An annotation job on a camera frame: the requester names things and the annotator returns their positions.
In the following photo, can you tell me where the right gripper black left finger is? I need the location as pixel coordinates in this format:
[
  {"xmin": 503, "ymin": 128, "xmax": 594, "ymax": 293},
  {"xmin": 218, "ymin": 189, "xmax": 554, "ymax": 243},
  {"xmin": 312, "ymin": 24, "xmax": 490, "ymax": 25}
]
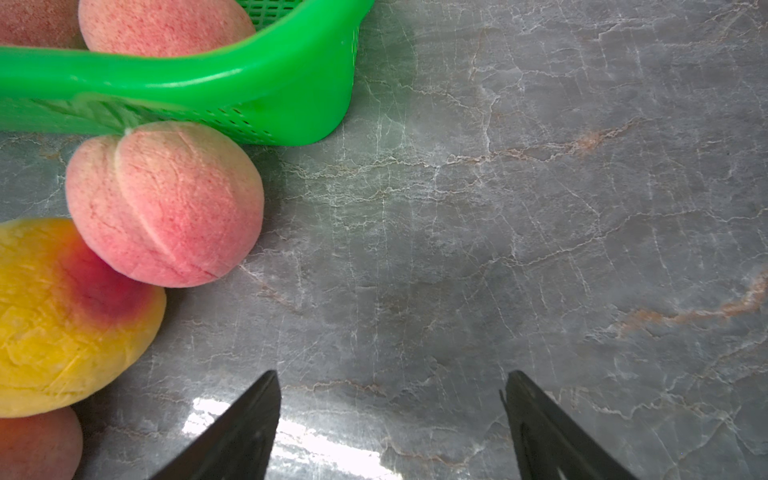
[{"xmin": 151, "ymin": 370, "xmax": 281, "ymax": 480}]

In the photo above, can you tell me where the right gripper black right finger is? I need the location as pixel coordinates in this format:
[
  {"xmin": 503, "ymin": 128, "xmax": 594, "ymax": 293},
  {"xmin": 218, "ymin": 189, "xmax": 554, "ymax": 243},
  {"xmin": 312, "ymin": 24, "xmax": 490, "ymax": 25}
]
[{"xmin": 500, "ymin": 370, "xmax": 636, "ymax": 480}]

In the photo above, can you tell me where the pink peach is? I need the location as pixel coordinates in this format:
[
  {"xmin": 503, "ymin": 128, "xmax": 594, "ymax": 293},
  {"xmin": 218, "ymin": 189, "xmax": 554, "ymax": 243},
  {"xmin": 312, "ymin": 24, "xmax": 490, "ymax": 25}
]
[
  {"xmin": 65, "ymin": 121, "xmax": 265, "ymax": 288},
  {"xmin": 1, "ymin": 0, "xmax": 84, "ymax": 49},
  {"xmin": 1, "ymin": 407, "xmax": 83, "ymax": 480},
  {"xmin": 78, "ymin": 0, "xmax": 255, "ymax": 57}
]

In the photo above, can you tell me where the yellow peach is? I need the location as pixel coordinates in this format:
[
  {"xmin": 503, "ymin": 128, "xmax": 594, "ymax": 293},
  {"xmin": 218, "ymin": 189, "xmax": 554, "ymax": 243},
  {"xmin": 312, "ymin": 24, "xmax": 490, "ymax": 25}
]
[{"xmin": 1, "ymin": 218, "xmax": 167, "ymax": 418}]

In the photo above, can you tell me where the green plastic perforated basket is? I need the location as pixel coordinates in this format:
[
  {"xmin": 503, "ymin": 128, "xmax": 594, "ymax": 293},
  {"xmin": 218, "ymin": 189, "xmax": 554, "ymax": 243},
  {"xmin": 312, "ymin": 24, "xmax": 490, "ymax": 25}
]
[{"xmin": 1, "ymin": 0, "xmax": 372, "ymax": 146}]

